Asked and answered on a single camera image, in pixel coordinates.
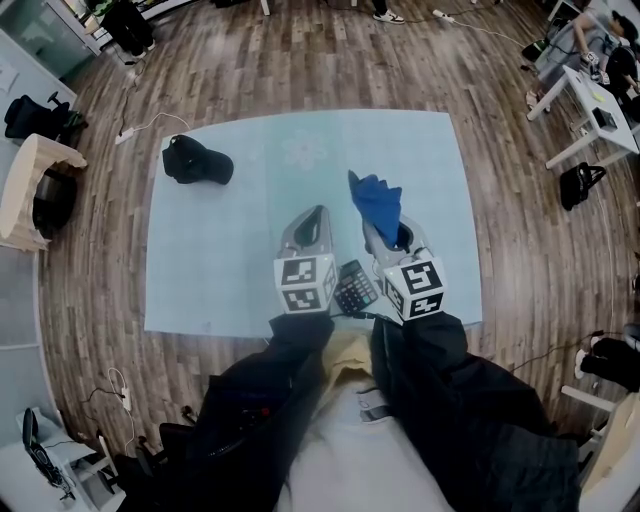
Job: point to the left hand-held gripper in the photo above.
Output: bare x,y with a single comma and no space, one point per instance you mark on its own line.
300,280

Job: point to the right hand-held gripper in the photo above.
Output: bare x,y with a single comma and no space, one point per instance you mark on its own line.
415,287

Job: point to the blue cloth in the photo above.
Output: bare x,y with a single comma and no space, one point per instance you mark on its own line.
377,205

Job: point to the black calculator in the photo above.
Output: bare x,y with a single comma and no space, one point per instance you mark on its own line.
355,290

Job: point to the person's left forearm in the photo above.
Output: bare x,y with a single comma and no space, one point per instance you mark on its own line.
295,350

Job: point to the person's right forearm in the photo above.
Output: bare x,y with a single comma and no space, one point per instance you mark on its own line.
425,355

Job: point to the light blue floral tablecloth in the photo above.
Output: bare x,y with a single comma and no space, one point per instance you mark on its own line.
210,250

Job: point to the person's legs in khaki trousers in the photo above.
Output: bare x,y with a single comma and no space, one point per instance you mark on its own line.
345,352

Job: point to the black cap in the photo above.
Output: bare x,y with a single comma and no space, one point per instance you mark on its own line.
195,162

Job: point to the grey chest device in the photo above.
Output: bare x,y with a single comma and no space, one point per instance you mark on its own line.
374,413

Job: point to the black bag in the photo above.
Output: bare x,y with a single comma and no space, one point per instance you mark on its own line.
577,187

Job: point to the white power strip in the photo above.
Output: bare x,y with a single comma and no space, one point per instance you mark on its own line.
125,136
125,396
444,16

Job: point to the person's white shirt torso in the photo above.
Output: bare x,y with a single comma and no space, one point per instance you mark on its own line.
360,465

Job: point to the white desk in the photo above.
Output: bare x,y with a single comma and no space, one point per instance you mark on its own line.
30,480
590,100

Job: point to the black tablet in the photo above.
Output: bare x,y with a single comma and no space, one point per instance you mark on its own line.
605,119

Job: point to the black round bin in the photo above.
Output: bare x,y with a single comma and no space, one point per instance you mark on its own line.
55,205

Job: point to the wooden desk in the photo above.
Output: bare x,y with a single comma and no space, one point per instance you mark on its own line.
620,440

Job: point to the black handheld device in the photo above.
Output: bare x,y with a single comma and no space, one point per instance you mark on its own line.
30,430

